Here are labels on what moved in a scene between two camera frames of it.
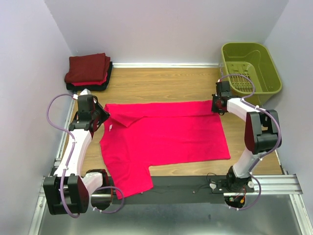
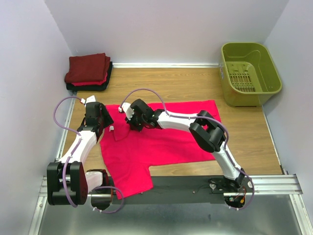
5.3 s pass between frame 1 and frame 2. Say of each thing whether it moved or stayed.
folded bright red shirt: stayed
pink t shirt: stayed
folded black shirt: stayed
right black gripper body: moved
